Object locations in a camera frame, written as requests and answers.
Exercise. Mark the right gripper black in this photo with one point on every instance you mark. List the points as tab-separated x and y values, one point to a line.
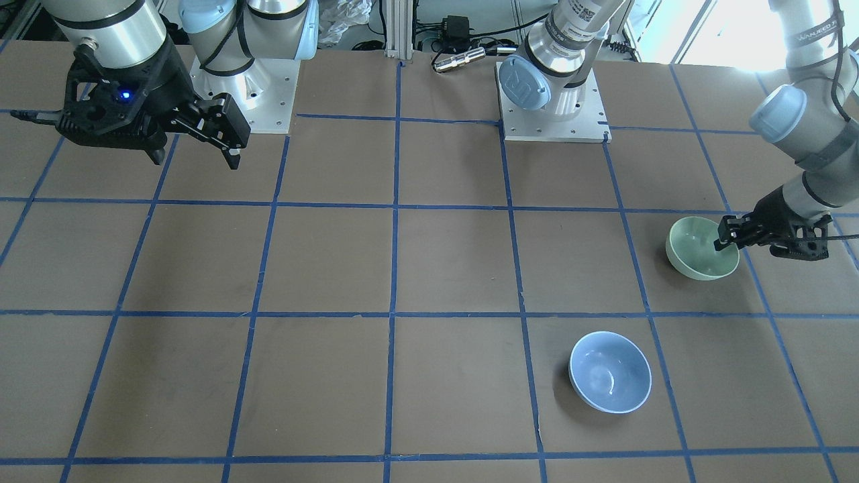
170	82

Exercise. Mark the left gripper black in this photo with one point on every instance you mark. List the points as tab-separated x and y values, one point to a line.
774	212

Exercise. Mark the green bowl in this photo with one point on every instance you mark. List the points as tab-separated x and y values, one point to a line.
690	247

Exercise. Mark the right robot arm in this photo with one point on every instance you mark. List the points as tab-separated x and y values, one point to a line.
226	35

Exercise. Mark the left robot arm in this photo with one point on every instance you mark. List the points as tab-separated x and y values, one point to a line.
805	119

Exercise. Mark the blue bowl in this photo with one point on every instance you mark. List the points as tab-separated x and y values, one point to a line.
610	373

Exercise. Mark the silver flashlight cylinder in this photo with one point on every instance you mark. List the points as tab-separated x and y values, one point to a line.
458	60

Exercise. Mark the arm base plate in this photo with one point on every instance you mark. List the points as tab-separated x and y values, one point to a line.
265	92
577	116

